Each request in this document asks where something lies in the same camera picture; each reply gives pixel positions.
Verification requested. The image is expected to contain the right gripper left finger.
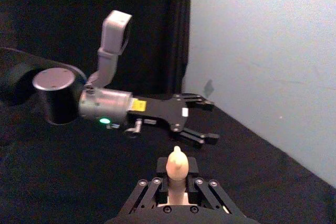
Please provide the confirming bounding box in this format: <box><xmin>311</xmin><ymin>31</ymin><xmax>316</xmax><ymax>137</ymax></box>
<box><xmin>125</xmin><ymin>156</ymin><xmax>169</xmax><ymax>214</ymax></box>

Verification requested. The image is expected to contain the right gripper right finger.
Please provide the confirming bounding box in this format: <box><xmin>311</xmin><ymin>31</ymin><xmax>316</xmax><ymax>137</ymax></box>
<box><xmin>185</xmin><ymin>156</ymin><xmax>233</xmax><ymax>214</ymax></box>

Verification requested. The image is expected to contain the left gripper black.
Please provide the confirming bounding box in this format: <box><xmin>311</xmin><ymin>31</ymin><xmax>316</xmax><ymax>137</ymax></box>
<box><xmin>127</xmin><ymin>92</ymin><xmax>220</xmax><ymax>149</ymax></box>

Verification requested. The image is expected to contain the small white plastic piece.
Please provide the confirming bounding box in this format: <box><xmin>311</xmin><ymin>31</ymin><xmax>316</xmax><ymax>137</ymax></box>
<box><xmin>157</xmin><ymin>145</ymin><xmax>196</xmax><ymax>206</ymax></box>

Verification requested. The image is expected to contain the black table cloth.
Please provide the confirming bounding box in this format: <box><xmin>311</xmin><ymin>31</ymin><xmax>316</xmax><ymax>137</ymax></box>
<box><xmin>0</xmin><ymin>47</ymin><xmax>336</xmax><ymax>224</ymax></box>

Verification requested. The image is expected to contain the black hanging curtain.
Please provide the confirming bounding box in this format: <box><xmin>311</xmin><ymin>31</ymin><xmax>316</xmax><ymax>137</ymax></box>
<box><xmin>0</xmin><ymin>0</ymin><xmax>193</xmax><ymax>97</ymax></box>

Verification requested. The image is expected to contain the thin dark cable silver plug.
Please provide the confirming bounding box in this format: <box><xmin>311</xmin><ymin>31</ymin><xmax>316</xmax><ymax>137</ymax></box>
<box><xmin>106</xmin><ymin>118</ymin><xmax>144</xmax><ymax>138</ymax></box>

